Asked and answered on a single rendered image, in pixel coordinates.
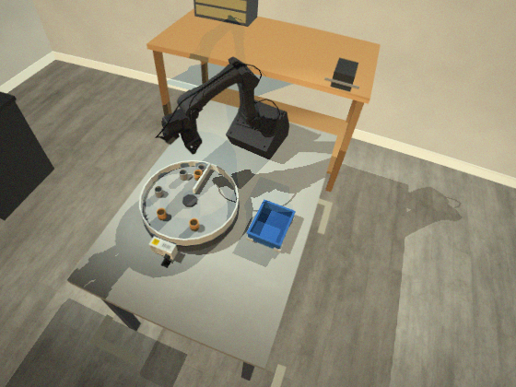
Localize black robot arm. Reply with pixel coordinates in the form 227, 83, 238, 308
161, 57, 276, 145

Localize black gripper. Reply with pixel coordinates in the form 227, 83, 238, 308
182, 125, 202, 155

